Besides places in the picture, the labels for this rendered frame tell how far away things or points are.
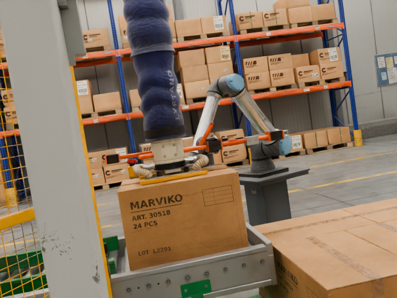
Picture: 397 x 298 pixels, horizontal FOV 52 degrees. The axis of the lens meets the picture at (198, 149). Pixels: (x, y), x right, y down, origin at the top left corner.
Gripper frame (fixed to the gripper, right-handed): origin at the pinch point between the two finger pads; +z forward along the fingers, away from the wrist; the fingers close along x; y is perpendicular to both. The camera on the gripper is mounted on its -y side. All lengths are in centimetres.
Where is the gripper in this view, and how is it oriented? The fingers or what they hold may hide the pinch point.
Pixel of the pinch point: (217, 145)
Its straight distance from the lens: 224.1
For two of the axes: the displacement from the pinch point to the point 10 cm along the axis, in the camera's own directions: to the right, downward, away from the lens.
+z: 1.6, 0.4, -9.9
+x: -1.5, -9.9, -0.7
